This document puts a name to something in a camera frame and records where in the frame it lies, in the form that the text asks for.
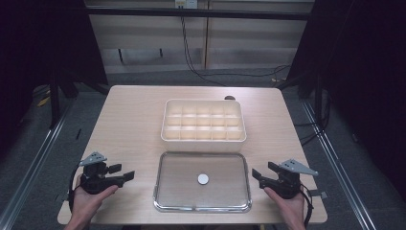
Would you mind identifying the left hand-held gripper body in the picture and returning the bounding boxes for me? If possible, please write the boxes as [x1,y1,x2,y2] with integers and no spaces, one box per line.
[79,151,125,196]

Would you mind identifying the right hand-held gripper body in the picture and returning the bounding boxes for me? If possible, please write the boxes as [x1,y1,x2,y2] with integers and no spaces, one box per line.
[259,158,320,200]

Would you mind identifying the person's right hand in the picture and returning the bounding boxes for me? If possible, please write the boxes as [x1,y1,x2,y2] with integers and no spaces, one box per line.
[263,186,306,222]

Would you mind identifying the person's left hand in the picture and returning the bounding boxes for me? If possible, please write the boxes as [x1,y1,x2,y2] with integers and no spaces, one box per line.
[71,173,120,222]

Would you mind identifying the shiny metal tray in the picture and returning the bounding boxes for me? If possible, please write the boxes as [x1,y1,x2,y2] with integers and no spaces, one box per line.
[152,150,253,214]

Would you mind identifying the small white round disc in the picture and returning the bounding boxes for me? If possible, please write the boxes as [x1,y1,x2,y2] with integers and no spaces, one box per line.
[196,172,211,186]

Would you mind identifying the white divided storage box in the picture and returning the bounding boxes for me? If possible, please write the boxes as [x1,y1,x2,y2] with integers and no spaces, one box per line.
[160,98,248,153]

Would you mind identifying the black metal stand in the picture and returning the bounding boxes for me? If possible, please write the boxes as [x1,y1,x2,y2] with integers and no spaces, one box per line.
[48,71,62,130]
[313,72,324,123]

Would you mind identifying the yellow tape piece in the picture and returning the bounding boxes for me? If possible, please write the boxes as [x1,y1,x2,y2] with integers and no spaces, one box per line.
[35,95,52,108]

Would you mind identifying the dark curtain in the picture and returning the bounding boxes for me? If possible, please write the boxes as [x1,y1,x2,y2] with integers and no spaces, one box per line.
[0,0,109,154]
[286,0,406,205]

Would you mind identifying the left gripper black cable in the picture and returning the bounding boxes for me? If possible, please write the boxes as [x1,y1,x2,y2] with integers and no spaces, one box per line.
[67,165,84,213]

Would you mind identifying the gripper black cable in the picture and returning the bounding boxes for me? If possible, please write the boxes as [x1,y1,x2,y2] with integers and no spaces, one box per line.
[299,182,316,228]
[67,165,84,213]

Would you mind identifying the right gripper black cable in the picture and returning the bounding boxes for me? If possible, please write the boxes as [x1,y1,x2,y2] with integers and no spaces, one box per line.
[299,182,316,228]

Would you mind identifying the grey strap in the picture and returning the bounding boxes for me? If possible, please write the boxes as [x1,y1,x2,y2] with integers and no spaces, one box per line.
[307,189,328,199]

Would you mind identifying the metal floor rail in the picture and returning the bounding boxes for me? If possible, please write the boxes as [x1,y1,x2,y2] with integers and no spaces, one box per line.
[0,103,75,230]
[301,100,378,230]

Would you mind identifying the black cable on floor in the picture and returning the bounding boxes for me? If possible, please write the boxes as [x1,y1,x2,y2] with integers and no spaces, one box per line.
[199,64,292,84]

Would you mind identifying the black hanging wall cable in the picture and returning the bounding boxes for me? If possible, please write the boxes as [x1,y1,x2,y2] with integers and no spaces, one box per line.
[180,16,228,88]

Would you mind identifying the black horizontal frame bar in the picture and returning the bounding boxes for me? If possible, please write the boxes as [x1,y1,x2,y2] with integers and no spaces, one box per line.
[85,7,313,21]

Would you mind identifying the white wall socket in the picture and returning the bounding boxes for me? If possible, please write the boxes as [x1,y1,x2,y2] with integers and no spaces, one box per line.
[174,0,199,10]

